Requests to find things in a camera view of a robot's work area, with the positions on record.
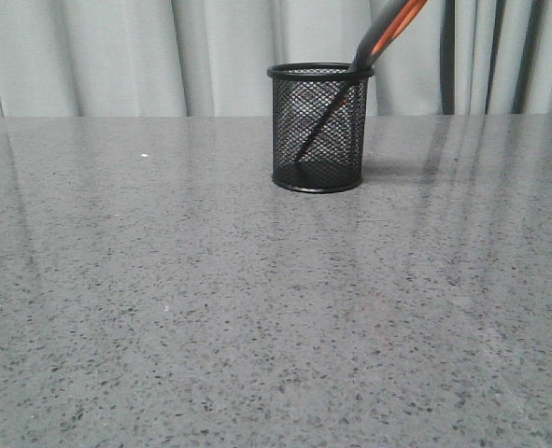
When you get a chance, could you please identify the grey pleated curtain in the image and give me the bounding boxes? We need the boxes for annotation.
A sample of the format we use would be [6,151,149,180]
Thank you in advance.
[0,1,552,117]

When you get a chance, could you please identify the grey orange handled scissors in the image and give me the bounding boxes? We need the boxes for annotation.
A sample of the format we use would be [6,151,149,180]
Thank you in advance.
[294,0,427,161]

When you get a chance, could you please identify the black mesh pen holder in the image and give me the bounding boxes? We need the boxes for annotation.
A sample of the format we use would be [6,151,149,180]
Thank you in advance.
[267,63,374,193]

